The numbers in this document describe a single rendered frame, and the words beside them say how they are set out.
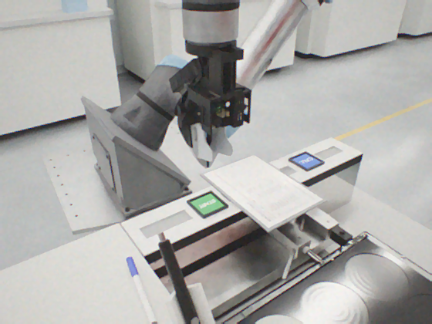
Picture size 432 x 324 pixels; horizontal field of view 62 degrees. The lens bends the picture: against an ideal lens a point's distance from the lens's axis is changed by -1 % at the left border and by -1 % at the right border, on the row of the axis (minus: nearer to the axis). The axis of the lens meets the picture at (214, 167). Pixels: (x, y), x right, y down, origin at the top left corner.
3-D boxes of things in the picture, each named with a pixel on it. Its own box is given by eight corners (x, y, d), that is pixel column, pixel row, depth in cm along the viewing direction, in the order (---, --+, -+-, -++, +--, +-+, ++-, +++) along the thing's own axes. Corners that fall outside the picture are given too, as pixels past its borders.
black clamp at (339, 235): (351, 244, 68) (353, 234, 67) (343, 248, 67) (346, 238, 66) (336, 234, 71) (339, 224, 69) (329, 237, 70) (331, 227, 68)
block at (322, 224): (337, 233, 71) (339, 221, 70) (325, 240, 70) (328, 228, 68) (307, 211, 77) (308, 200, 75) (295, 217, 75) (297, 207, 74)
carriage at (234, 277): (337, 241, 73) (339, 231, 72) (183, 338, 56) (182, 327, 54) (307, 221, 79) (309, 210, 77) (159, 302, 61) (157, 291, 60)
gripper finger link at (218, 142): (222, 180, 58) (224, 128, 53) (203, 163, 62) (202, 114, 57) (238, 173, 60) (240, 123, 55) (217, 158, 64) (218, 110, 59)
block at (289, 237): (309, 250, 67) (312, 238, 66) (296, 258, 66) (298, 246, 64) (279, 226, 73) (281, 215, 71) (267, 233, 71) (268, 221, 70)
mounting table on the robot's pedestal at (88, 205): (50, 189, 116) (40, 154, 109) (173, 152, 136) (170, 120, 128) (89, 285, 84) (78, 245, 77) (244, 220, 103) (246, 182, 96)
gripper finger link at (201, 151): (206, 186, 57) (205, 134, 52) (187, 169, 61) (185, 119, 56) (223, 180, 58) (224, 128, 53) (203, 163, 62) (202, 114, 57)
